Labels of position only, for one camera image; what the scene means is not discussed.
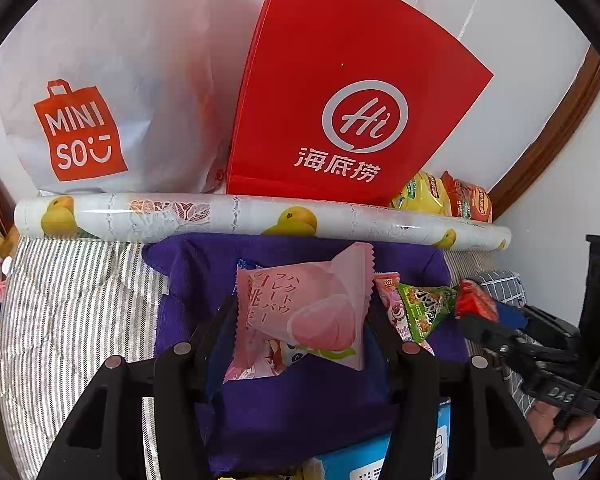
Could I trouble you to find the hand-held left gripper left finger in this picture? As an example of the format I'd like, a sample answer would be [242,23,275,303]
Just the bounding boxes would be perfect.
[37,295,241,480]

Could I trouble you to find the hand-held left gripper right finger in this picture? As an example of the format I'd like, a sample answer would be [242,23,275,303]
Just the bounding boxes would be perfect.
[365,300,556,480]

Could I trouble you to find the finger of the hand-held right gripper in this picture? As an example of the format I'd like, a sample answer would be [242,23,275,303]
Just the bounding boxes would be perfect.
[461,316,536,366]
[492,300,581,348]

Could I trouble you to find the long pink strawberry snack packet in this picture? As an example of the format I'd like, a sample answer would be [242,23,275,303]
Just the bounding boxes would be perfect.
[372,272,436,356]

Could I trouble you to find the red snack packet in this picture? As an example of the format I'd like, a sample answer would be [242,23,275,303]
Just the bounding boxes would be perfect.
[452,279,501,323]

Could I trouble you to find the green triangular snack packet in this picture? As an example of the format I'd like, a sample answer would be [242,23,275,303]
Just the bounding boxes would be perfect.
[397,282,461,345]

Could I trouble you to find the pink cartoon snack packet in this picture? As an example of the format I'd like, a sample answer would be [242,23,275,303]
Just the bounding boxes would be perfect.
[223,337,288,386]

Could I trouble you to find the pale pink peach snack packet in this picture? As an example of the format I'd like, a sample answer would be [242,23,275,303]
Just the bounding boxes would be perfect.
[222,242,375,373]

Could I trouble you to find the purple cloth basket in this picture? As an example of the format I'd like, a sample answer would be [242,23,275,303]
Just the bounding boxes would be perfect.
[141,232,470,478]

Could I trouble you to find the person's right hand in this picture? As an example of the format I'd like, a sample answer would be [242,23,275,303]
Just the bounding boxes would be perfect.
[530,400,600,468]

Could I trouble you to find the grey checked cloth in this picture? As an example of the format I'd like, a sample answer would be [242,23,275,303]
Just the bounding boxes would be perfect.
[472,269,533,411]

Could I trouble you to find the lemon print wallpaper roll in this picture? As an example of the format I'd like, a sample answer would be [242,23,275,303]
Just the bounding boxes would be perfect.
[14,192,512,253]

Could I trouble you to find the orange chips bag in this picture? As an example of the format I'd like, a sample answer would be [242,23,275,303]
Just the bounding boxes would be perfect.
[440,171,493,223]

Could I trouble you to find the striped table mat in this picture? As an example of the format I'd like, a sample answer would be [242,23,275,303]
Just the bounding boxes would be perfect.
[0,232,486,480]

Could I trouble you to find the blue cardboard box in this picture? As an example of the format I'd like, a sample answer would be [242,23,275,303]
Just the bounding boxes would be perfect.
[300,395,453,480]

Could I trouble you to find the yellow chips bag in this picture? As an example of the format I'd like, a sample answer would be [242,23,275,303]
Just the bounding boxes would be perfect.
[390,171,453,217]

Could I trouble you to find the red paper shopping bag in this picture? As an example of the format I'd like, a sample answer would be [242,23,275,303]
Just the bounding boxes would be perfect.
[225,0,495,208]

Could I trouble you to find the white plastic shopping bag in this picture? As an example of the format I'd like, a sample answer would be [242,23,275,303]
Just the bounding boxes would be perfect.
[0,0,231,196]

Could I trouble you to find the brown wooden door frame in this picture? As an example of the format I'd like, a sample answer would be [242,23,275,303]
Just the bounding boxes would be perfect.
[487,45,600,221]

